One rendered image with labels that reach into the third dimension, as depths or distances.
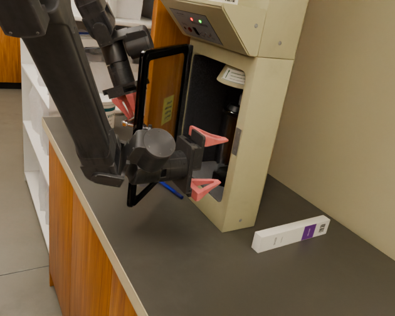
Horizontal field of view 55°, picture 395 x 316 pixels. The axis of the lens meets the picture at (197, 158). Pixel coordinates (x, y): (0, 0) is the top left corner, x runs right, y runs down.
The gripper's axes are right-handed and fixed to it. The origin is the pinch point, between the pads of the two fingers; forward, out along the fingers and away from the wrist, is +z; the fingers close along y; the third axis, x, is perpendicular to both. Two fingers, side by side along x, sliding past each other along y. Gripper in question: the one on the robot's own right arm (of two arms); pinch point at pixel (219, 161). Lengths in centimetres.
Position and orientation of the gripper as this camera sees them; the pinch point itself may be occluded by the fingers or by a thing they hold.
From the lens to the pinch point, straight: 79.9
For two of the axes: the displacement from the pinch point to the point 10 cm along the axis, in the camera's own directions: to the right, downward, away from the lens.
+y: 1.4, -9.1, -3.8
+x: -4.8, -4.0, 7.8
